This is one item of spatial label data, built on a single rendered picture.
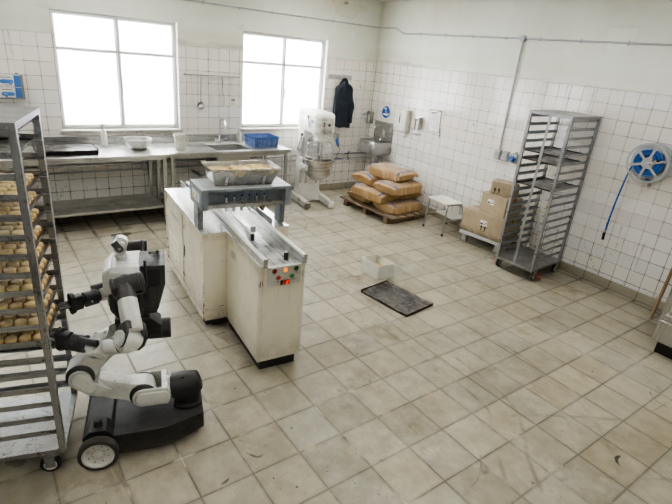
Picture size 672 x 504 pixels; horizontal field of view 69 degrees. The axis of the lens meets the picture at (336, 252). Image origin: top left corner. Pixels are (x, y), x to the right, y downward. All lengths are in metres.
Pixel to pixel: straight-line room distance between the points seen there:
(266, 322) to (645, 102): 4.42
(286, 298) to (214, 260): 0.76
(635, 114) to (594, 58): 0.77
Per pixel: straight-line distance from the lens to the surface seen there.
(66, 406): 3.36
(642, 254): 6.12
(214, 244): 3.85
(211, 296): 4.03
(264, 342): 3.55
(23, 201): 2.43
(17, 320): 2.78
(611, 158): 6.15
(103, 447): 3.05
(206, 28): 7.11
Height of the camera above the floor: 2.19
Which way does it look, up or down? 22 degrees down
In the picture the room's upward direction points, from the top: 6 degrees clockwise
